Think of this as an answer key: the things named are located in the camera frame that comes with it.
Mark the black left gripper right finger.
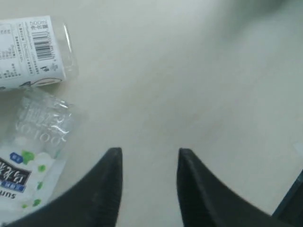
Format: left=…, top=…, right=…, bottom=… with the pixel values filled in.
left=177, top=148, right=284, bottom=227

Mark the floral label clear bottle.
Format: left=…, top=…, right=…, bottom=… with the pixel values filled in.
left=0, top=16, right=79, bottom=91

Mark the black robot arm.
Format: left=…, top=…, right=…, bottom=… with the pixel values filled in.
left=9, top=148, right=303, bottom=227

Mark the white Suntory tea bottle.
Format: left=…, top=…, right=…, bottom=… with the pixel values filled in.
left=0, top=88, right=76, bottom=222

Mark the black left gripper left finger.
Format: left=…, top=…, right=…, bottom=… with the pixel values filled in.
left=9, top=148, right=123, bottom=227

